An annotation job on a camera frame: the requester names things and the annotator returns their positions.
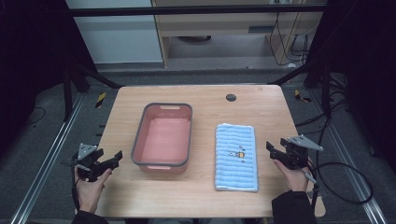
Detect black horizontal frame bar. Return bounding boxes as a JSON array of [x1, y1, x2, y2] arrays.
[[66, 4, 328, 18]]

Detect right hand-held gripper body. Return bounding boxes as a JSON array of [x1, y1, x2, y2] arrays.
[[281, 133, 324, 171]]

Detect light wooden desk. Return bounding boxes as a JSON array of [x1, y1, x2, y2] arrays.
[[151, 0, 328, 68]]

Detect thin black floor cable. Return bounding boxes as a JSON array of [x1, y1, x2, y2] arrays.
[[24, 106, 47, 126]]

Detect white cabinet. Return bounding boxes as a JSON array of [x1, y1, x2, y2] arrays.
[[65, 0, 164, 64]]

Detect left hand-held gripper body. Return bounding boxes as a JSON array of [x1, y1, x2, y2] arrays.
[[70, 143, 105, 183]]

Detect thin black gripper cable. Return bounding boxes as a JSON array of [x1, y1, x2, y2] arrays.
[[70, 169, 81, 213]]

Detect blue striped towel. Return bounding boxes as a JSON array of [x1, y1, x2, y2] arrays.
[[214, 122, 260, 193]]

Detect black floor cables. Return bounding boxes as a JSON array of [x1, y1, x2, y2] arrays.
[[293, 74, 353, 136]]

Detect black hanging desk cables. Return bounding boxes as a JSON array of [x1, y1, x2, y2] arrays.
[[269, 12, 312, 67]]

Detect dark curtain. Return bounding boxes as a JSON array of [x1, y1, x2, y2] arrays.
[[306, 0, 396, 172], [0, 0, 96, 157]]

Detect pink plastic basin grey rim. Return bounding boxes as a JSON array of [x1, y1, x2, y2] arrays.
[[130, 102, 193, 175]]

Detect yellow black tape marker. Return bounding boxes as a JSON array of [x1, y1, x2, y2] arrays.
[[293, 89, 312, 103], [94, 91, 107, 109]]

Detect aluminium floor rail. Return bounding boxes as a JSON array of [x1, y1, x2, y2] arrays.
[[309, 88, 389, 224], [8, 92, 87, 224]]

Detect person's left hand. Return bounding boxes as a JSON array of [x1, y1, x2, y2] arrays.
[[74, 166, 113, 215]]

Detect black gripper cable looped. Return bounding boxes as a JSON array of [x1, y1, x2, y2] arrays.
[[303, 161, 375, 218]]

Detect person's right hand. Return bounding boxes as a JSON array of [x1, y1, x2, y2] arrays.
[[273, 159, 313, 192]]

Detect black metal stand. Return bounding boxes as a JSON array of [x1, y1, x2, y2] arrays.
[[62, 62, 124, 122], [267, 62, 332, 119]]

